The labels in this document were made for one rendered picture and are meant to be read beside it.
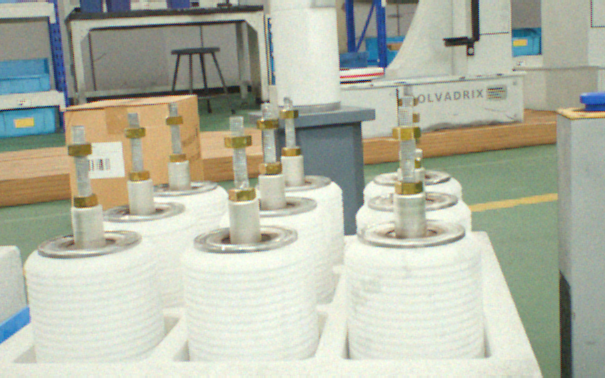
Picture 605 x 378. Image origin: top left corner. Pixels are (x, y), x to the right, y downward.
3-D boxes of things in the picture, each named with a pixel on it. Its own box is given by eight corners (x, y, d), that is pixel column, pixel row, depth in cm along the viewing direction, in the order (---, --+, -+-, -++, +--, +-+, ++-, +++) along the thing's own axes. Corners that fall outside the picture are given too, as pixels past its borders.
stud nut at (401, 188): (426, 193, 55) (426, 181, 55) (404, 196, 55) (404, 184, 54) (413, 189, 57) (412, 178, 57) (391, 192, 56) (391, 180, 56)
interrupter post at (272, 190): (261, 215, 68) (258, 177, 68) (259, 210, 71) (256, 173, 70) (289, 213, 68) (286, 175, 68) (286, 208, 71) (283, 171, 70)
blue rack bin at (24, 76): (-10, 94, 529) (-14, 62, 525) (51, 89, 540) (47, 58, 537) (-12, 96, 482) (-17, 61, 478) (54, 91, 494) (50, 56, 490)
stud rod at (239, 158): (238, 223, 57) (229, 118, 56) (237, 221, 58) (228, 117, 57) (252, 222, 57) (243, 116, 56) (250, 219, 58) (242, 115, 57)
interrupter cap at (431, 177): (430, 174, 84) (430, 168, 84) (464, 184, 77) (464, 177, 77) (362, 182, 82) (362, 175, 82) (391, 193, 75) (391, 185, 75)
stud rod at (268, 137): (264, 191, 69) (258, 104, 68) (273, 189, 70) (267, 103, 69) (271, 192, 69) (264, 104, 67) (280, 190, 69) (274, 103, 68)
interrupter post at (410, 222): (434, 240, 56) (432, 193, 55) (403, 245, 55) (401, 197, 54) (417, 233, 58) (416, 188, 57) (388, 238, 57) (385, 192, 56)
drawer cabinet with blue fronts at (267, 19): (252, 104, 664) (246, 19, 653) (306, 99, 679) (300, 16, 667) (273, 107, 609) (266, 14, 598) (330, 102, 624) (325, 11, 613)
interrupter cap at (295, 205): (231, 224, 65) (230, 216, 65) (229, 207, 73) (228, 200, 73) (323, 216, 66) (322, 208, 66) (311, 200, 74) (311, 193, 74)
